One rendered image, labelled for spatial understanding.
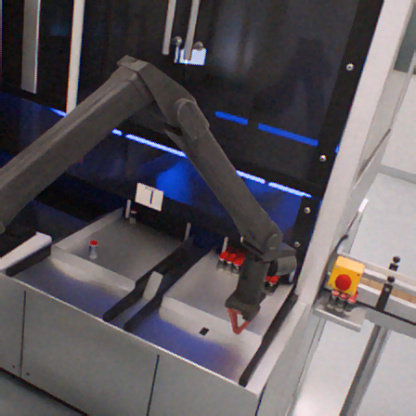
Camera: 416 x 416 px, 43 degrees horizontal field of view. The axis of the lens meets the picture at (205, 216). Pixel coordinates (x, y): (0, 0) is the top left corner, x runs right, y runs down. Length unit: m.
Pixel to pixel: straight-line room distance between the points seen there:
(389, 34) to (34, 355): 1.61
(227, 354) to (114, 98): 0.65
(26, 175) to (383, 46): 0.81
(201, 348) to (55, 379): 1.01
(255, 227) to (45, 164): 0.46
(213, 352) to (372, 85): 0.69
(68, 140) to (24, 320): 1.35
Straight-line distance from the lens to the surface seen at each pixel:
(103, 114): 0.82
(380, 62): 1.27
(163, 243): 1.59
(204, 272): 1.49
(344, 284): 1.38
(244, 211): 1.04
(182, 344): 1.22
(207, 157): 0.94
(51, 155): 0.81
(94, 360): 1.96
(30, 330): 2.09
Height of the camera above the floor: 1.64
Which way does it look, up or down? 25 degrees down
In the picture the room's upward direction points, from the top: 12 degrees clockwise
